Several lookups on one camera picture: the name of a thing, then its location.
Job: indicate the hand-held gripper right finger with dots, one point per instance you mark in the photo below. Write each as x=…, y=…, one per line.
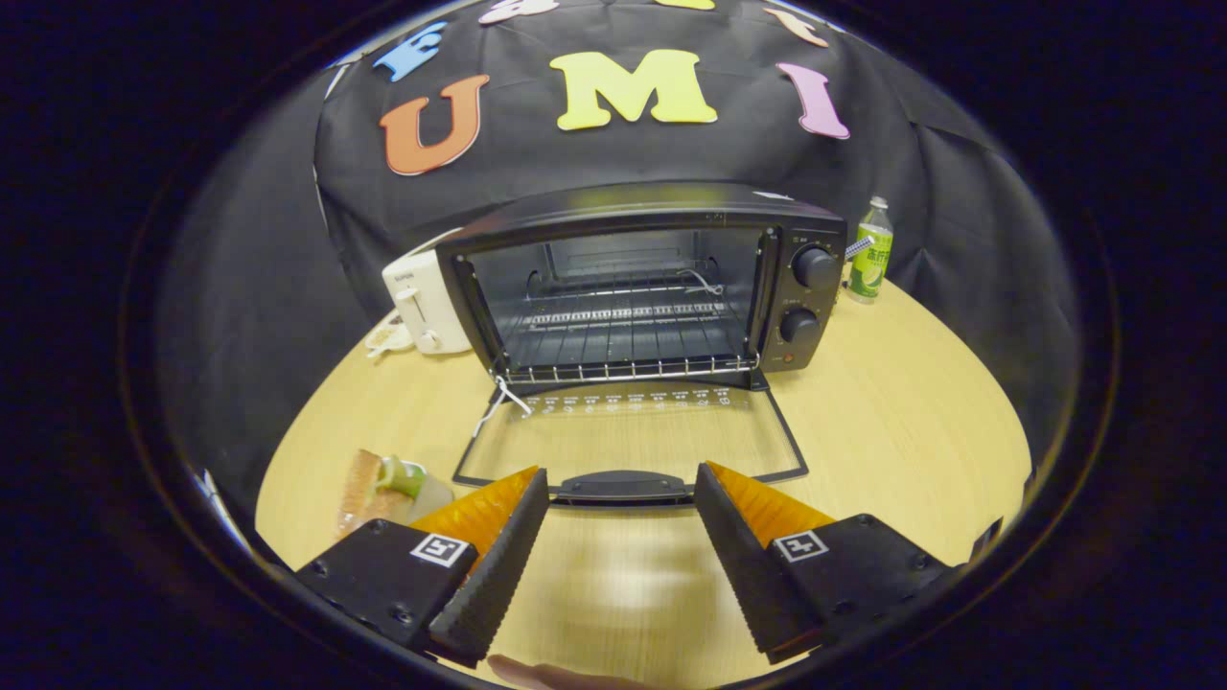
x=743, y=565

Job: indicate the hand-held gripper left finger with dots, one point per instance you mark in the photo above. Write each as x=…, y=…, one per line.
x=498, y=565

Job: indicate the toast sandwich with lettuce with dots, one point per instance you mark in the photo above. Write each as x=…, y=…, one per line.
x=362, y=484

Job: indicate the black toaster oven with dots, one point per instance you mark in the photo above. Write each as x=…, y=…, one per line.
x=633, y=203

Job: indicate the white pop-up toaster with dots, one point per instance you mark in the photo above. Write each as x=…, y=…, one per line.
x=422, y=297

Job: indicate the white rectangular plate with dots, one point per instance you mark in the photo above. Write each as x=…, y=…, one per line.
x=433, y=495

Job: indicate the white power plug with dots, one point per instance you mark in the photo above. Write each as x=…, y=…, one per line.
x=388, y=337

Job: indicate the green label drink bottle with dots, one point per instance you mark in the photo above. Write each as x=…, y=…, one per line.
x=870, y=264

